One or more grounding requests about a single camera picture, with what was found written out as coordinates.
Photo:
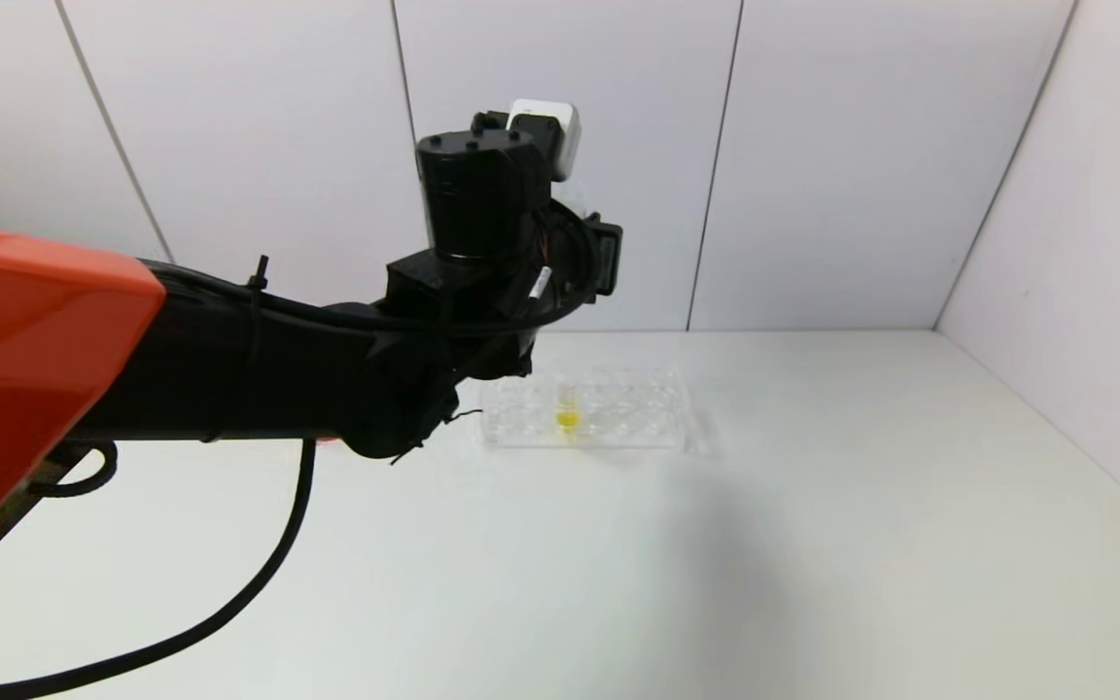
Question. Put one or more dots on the test tube with yellow pigment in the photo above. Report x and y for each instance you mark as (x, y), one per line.
(568, 419)

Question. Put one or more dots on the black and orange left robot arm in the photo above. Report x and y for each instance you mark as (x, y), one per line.
(229, 360)

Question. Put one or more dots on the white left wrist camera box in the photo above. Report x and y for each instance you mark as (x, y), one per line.
(560, 131)

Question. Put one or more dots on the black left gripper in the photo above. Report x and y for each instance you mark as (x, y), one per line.
(608, 254)

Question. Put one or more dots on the clear acrylic test tube rack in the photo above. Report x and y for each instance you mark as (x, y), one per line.
(628, 423)

